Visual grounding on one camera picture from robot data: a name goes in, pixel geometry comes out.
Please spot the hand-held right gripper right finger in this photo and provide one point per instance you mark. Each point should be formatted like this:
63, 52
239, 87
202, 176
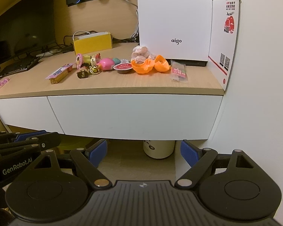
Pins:
189, 153

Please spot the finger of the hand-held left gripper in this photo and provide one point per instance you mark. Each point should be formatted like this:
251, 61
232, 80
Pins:
28, 136
49, 140

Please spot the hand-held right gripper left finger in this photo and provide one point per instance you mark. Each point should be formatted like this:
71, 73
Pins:
97, 153

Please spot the wide white drawer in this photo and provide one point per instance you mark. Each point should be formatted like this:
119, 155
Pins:
132, 115

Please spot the pink stick pack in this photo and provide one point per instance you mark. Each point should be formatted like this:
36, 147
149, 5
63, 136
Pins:
60, 74

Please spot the clear pink printed sachet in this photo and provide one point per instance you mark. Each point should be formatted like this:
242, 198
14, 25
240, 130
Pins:
178, 71

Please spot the pink and yellow round toy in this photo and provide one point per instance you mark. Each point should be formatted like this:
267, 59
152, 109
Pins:
81, 60

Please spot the pink and teal toy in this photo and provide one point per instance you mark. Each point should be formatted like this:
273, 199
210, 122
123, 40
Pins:
106, 64

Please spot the brown jelly cup red lid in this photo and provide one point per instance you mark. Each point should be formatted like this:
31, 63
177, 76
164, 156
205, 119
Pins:
122, 67

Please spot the orange capsule half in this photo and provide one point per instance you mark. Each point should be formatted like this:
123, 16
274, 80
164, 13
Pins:
141, 68
161, 64

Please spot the small white packet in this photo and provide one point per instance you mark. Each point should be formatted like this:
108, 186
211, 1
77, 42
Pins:
125, 60

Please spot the white plastic bag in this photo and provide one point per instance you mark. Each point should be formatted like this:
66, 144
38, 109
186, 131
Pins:
141, 53

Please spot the narrow white drawer front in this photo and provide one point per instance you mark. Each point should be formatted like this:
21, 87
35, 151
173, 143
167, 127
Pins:
21, 113

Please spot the cream trash bin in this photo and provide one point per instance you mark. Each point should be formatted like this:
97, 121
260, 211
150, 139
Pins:
159, 150

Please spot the black keyboard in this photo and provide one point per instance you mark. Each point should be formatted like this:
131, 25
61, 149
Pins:
18, 67

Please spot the white power adapter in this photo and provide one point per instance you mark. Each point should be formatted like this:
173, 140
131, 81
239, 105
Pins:
46, 53

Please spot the yellow cardboard box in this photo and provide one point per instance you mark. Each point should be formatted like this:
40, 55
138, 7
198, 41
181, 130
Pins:
94, 44

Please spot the black monitor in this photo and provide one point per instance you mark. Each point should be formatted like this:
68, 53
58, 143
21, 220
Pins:
26, 23

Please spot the white printed card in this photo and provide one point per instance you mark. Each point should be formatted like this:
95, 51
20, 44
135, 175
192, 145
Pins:
224, 40

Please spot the white computer case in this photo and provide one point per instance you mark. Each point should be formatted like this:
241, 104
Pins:
174, 11

